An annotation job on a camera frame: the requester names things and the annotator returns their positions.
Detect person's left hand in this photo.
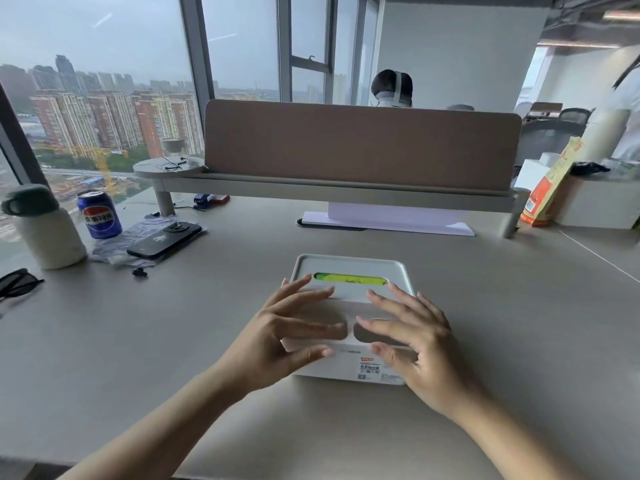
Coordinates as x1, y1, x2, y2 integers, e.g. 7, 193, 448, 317
215, 275, 347, 400

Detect person's right hand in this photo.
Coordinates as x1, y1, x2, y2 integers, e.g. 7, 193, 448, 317
356, 283, 482, 423

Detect white plastic tissue box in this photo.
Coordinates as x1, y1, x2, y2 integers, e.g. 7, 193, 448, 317
281, 253, 419, 386

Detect person's left forearm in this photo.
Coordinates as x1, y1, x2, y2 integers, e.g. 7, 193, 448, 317
57, 365, 252, 480

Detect person's right forearm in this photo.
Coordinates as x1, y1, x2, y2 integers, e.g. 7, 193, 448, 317
450, 389, 587, 480

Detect white paper sheet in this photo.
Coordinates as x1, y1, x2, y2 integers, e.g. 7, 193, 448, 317
302, 202, 476, 237

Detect grey desk shelf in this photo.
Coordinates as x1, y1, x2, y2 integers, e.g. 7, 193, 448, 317
132, 156, 531, 239

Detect black smartphone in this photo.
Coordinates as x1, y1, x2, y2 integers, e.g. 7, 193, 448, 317
126, 221, 203, 260

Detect crumpled clear plastic wrap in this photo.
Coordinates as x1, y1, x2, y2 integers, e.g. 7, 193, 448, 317
89, 215, 208, 269

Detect orange snack bag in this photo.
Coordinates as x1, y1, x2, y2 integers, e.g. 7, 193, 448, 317
518, 136, 584, 228

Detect brown desk divider panel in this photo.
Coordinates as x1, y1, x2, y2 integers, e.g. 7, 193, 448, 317
203, 99, 523, 192

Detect blue soda can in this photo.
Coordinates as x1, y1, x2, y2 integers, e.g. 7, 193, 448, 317
76, 189, 124, 240

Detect white cardboard box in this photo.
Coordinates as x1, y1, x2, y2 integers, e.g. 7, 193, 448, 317
514, 159, 640, 230

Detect small black pouch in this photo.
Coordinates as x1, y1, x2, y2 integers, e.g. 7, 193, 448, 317
569, 162, 612, 177

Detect grey office chair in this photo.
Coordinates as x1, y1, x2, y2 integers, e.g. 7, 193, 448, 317
515, 107, 594, 168

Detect white bottle with green lid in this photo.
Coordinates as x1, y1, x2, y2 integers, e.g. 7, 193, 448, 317
1, 184, 89, 271

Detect black sunglasses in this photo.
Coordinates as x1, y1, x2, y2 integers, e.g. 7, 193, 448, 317
0, 268, 45, 303

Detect thin black cable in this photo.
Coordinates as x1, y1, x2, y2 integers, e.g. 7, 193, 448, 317
159, 155, 202, 171

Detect grey window frame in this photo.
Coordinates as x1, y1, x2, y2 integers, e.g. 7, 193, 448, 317
0, 0, 387, 188

